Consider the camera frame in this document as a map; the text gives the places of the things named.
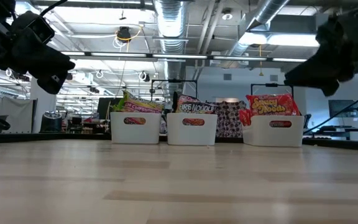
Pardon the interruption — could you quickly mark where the red Saucy Noodle pack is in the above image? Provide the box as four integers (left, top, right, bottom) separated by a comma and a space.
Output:
246, 93, 301, 117
239, 108, 253, 127

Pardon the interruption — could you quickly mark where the black white patterned fabric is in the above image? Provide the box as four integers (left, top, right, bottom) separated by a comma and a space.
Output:
214, 100, 245, 138

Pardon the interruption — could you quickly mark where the fluorescent ceiling light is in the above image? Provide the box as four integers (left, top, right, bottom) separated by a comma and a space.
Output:
239, 32, 319, 48

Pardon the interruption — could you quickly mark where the black monitor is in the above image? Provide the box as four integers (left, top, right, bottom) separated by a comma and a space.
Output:
97, 97, 119, 121

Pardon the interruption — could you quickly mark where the black Fire Noodle pack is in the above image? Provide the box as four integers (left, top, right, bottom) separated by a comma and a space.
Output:
172, 91, 202, 108
178, 101, 219, 114

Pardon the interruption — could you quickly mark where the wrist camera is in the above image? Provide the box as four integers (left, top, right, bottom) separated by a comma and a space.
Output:
20, 11, 56, 46
316, 15, 354, 54

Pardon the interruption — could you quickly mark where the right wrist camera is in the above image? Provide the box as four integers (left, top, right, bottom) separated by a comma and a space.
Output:
316, 15, 354, 54

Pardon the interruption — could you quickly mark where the silver ventilation duct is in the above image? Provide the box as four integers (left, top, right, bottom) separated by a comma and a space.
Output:
228, 0, 291, 57
152, 0, 189, 97

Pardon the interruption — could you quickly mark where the black round bin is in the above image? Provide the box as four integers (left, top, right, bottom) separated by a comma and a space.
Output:
39, 111, 63, 134

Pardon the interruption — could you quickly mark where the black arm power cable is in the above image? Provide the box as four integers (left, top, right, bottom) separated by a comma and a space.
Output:
303, 89, 358, 135

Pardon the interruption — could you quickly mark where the white partition curtain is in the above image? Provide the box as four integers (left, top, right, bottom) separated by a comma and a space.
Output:
0, 96, 37, 134

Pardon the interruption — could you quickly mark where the dark monitor screen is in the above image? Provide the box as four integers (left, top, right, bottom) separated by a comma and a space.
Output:
328, 99, 356, 118

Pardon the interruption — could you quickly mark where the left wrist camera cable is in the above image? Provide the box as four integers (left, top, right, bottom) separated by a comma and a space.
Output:
39, 0, 70, 16

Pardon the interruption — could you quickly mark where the black aluminium table frame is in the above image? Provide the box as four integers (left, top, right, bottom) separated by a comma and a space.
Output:
0, 132, 358, 152

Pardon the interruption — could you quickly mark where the round ceiling fixture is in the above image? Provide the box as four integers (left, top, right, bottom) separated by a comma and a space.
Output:
221, 8, 234, 22

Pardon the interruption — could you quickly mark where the black desk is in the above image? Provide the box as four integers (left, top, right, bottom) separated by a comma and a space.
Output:
303, 105, 358, 141

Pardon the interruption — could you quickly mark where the overhead LED light bar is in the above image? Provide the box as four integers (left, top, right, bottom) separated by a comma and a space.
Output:
60, 51, 308, 62

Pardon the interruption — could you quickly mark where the white plastic bin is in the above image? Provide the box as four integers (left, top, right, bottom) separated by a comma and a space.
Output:
166, 112, 219, 146
242, 114, 305, 148
109, 111, 162, 145

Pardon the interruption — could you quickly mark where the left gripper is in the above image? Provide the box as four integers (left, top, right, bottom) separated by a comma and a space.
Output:
0, 29, 76, 95

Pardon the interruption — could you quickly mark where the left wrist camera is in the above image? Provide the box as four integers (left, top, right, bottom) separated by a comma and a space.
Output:
20, 11, 56, 46

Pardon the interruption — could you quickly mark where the black overhead camera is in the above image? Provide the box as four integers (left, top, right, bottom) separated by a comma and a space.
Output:
116, 26, 132, 43

